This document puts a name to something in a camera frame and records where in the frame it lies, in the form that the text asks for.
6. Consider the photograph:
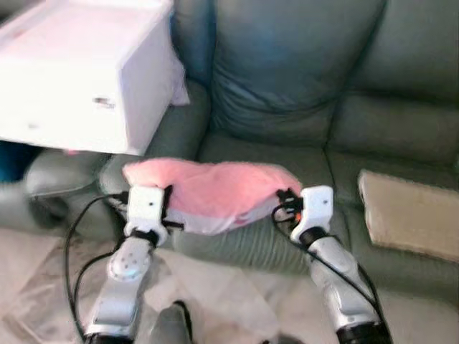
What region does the pink quilted pillow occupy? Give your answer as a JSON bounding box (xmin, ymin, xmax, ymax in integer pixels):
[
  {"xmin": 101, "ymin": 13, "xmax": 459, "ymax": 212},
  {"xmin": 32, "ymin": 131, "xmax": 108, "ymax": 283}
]
[{"xmin": 121, "ymin": 157, "xmax": 303, "ymax": 237}]

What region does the green leather sofa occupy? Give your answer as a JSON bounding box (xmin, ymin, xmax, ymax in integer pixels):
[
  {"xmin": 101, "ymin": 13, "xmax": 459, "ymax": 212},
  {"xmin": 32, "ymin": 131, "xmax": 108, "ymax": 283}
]
[{"xmin": 0, "ymin": 0, "xmax": 459, "ymax": 303}]

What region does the grey left robot leg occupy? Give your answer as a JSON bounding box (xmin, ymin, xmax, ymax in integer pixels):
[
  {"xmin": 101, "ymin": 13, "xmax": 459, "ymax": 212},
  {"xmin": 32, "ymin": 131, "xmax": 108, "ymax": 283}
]
[{"xmin": 149, "ymin": 300, "xmax": 195, "ymax": 344}]

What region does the flat beige cushion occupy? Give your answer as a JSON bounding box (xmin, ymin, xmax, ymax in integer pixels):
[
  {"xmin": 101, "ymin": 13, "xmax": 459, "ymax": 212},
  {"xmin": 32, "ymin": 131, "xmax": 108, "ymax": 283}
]
[{"xmin": 356, "ymin": 169, "xmax": 459, "ymax": 264}]

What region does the large white box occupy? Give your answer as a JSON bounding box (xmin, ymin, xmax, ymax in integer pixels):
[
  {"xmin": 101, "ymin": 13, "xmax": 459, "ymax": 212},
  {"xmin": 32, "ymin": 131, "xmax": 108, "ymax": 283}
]
[{"xmin": 0, "ymin": 0, "xmax": 190, "ymax": 156}]

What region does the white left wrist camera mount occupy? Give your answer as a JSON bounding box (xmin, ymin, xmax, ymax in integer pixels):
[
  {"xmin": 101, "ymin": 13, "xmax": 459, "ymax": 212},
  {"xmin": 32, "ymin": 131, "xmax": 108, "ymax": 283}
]
[{"xmin": 126, "ymin": 186, "xmax": 170, "ymax": 229}]

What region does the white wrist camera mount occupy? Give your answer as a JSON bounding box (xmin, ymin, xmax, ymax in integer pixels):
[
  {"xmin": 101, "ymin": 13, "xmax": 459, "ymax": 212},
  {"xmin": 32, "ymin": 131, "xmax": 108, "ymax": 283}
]
[
  {"xmin": 290, "ymin": 186, "xmax": 335, "ymax": 242},
  {"xmin": 126, "ymin": 186, "xmax": 170, "ymax": 229}
]

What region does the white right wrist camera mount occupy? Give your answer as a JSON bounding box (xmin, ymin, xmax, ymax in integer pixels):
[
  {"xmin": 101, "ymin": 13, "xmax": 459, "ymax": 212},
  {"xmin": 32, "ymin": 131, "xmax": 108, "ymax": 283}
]
[{"xmin": 290, "ymin": 186, "xmax": 335, "ymax": 242}]

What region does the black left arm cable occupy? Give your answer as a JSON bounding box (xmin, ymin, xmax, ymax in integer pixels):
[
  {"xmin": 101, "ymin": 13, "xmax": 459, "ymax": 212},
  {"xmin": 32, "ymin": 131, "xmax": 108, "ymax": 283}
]
[
  {"xmin": 73, "ymin": 247, "xmax": 123, "ymax": 327},
  {"xmin": 63, "ymin": 191, "xmax": 130, "ymax": 340}
]

